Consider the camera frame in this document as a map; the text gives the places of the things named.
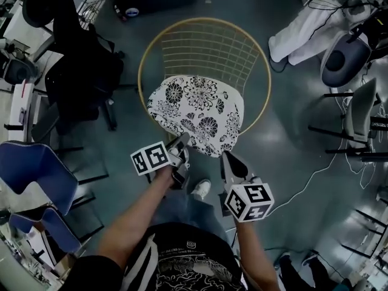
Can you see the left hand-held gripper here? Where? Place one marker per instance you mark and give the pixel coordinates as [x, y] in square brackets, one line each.
[150, 158]

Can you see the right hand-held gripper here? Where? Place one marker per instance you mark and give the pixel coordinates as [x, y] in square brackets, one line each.
[249, 202]

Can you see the white black floral cushion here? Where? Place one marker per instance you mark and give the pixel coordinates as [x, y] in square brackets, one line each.
[200, 108]

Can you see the person's right forearm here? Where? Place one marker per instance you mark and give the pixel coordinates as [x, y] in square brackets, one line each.
[257, 253]

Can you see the person's left forearm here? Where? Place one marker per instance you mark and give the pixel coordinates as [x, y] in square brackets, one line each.
[138, 217]

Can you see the black office chair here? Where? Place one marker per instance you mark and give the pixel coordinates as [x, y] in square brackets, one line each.
[82, 68]

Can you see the grey chair with black legs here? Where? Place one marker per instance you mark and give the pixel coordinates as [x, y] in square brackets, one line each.
[360, 114]

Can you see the large blue chair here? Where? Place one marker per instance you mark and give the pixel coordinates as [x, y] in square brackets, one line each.
[36, 171]

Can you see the small blue chair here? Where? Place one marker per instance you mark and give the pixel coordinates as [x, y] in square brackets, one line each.
[51, 226]

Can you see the grey round office chair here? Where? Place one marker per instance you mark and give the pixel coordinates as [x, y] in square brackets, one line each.
[344, 61]

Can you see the person's white shoe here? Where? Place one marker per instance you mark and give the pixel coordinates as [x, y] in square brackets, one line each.
[201, 189]

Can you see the person's blue jeans legs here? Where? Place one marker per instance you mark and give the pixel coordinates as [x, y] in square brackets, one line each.
[191, 211]

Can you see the person's black printed t-shirt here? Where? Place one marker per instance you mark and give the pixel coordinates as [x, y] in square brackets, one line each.
[169, 262]

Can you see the white cloth cover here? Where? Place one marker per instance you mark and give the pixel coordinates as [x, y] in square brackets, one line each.
[306, 32]

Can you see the white box device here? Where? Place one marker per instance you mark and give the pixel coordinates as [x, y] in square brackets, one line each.
[21, 111]

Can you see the white desk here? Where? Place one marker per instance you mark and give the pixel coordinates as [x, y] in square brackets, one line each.
[27, 32]

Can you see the black metal frame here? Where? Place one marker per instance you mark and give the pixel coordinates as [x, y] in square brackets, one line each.
[366, 232]

